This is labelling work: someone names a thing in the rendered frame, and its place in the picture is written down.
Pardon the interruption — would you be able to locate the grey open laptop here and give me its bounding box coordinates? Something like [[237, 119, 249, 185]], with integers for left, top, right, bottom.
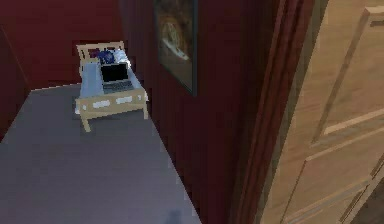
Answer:
[[99, 61, 136, 95]]

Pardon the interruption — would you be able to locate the light wooden bed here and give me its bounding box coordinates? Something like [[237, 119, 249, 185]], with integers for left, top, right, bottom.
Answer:
[[73, 40, 150, 133]]

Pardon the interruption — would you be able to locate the blue patterned pillow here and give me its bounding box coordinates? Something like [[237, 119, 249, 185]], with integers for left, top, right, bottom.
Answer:
[[96, 48, 116, 66]]

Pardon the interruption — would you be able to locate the dark framed wall picture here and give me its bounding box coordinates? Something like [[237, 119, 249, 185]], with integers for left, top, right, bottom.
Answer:
[[153, 0, 199, 97]]

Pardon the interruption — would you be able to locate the light wooden room door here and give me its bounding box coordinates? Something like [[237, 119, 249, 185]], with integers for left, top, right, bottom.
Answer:
[[259, 0, 384, 224]]

